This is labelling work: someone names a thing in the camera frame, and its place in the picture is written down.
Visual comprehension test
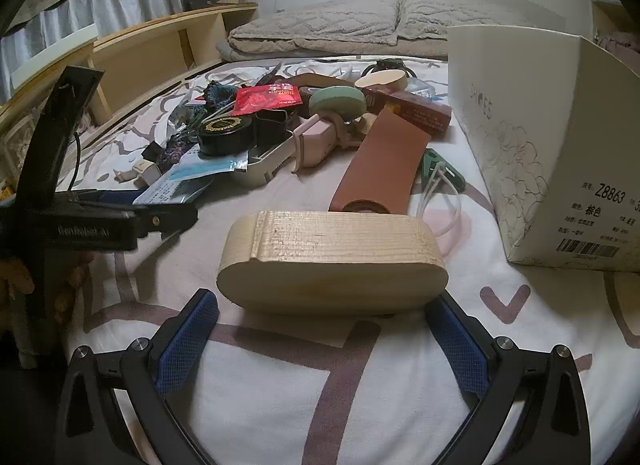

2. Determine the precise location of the round wooden lid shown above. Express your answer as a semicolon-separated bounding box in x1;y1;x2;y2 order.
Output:
355;70;408;91

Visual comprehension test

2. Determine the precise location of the brown tape roll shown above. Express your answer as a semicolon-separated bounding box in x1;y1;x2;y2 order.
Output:
329;109;432;216

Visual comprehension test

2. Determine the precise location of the dark knitted item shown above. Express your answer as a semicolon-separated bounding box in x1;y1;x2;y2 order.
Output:
157;138;201;168

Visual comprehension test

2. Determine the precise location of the dark red box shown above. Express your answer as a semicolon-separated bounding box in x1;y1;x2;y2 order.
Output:
362;85;453;140

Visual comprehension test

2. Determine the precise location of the mint green round case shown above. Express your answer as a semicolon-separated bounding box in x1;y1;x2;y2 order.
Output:
308;85;368;118

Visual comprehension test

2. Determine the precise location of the white shoe box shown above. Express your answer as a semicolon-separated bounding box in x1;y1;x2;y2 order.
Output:
446;25;640;273

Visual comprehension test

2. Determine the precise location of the wooden closet niche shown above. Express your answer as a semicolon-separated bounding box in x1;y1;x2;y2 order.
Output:
590;0;640;56

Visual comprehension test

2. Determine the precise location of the wooden oval box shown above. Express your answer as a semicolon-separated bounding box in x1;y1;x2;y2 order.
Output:
216;210;449;317

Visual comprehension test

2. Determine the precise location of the teal knitted item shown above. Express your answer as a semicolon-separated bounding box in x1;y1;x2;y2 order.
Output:
202;82;241;111

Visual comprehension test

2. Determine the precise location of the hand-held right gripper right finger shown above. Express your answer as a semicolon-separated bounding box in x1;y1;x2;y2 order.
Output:
425;290;591;465

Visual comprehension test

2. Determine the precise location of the clear mask packet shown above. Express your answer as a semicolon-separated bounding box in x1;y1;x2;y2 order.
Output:
132;178;216;206

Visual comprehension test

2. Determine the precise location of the grey curtain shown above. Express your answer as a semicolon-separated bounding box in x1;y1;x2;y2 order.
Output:
0;0;211;103

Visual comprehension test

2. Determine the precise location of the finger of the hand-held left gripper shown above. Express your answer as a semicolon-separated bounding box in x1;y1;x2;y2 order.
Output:
55;188;151;209
136;205;198;246

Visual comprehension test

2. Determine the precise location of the blue mask packet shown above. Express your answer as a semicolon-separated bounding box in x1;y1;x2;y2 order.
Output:
150;152;248;186

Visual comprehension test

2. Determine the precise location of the black open box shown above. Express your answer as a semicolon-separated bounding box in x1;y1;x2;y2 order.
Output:
255;109;291;146

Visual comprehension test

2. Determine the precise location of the pink clothes pile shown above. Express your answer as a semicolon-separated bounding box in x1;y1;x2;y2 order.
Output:
597;30;640;53

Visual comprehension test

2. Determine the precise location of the white panel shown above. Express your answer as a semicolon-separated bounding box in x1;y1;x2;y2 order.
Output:
10;22;98;88

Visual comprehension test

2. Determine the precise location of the white cable loop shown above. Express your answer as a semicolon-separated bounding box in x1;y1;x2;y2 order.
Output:
415;165;471;251

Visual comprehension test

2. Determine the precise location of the person's left hand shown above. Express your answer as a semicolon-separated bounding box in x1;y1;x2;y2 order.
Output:
52;251;97;328

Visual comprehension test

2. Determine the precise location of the quilted beige pillow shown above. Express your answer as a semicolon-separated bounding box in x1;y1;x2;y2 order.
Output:
227;0;401;43
397;0;546;41

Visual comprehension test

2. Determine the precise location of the wooden shelf unit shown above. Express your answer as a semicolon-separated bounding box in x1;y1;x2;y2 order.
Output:
0;2;259;156

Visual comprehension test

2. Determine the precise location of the pink plastic device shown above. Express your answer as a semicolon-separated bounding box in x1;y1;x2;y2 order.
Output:
292;112;361;173

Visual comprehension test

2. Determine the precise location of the green clip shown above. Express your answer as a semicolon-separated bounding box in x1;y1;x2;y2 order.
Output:
419;148;468;193

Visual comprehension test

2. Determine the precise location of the beige plastic tray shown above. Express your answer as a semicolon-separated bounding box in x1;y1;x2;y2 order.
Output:
232;130;296;188

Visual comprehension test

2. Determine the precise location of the printed blanket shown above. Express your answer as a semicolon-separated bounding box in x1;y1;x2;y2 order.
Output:
62;58;640;465

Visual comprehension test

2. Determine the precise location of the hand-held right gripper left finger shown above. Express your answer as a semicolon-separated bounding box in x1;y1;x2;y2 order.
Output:
54;287;221;465

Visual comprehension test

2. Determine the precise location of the white charger plug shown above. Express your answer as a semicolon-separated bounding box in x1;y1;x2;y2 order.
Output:
127;158;163;186

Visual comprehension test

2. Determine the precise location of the black round tin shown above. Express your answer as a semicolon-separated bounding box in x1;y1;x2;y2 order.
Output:
196;115;257;156

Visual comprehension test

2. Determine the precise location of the red foil packet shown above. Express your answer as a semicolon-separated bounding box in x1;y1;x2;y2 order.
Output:
234;85;303;118

